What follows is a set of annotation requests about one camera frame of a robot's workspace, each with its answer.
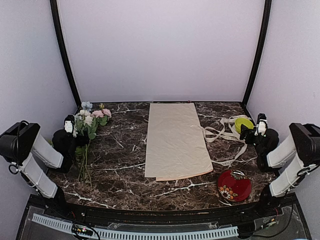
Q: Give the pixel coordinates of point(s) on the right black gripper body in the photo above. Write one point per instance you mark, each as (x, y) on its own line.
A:
(259, 148)

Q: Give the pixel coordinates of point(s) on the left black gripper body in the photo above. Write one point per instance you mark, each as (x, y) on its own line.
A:
(81, 141)

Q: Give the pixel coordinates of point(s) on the pink fake rose stem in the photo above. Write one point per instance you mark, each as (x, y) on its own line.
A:
(101, 116)

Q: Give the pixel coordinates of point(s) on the beige wrapping paper sheet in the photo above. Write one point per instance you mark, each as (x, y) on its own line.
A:
(176, 148)

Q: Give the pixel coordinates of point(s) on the blue fake flower stem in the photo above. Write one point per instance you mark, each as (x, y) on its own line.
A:
(86, 108)

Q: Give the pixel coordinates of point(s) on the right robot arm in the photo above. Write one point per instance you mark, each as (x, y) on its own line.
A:
(295, 157)

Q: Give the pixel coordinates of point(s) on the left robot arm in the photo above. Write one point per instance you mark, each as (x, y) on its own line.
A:
(22, 145)

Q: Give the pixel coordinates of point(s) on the yellow-green cup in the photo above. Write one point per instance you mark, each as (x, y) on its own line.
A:
(243, 121)

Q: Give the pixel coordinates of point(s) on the white printed ribbon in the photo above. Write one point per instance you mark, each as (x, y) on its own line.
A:
(229, 133)

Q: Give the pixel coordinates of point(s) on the red floral plate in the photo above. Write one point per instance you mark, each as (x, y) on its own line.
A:
(234, 185)

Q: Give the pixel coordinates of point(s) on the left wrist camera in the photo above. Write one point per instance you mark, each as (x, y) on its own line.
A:
(69, 125)

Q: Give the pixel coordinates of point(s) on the black front table rail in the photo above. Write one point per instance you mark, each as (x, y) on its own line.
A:
(238, 214)

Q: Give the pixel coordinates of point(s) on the white slotted cable duct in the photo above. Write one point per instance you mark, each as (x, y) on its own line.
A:
(132, 232)

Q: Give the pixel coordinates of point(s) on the left black frame post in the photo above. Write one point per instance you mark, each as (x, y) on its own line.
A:
(63, 51)

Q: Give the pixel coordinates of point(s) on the black frame post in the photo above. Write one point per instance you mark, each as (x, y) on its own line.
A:
(258, 53)
(63, 51)

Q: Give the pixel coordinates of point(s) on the right black frame post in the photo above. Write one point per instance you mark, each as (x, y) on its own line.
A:
(258, 53)

